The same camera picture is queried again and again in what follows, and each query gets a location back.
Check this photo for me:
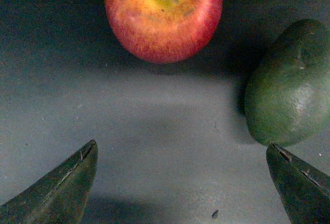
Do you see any red yellow apple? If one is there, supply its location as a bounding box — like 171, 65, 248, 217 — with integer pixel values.
105, 0, 223, 63

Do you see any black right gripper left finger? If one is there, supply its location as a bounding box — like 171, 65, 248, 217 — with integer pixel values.
1, 140, 98, 223

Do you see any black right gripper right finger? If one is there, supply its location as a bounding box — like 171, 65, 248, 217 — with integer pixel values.
266, 143, 329, 223

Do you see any green avocado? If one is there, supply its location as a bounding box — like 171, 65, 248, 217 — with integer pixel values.
244, 19, 329, 146

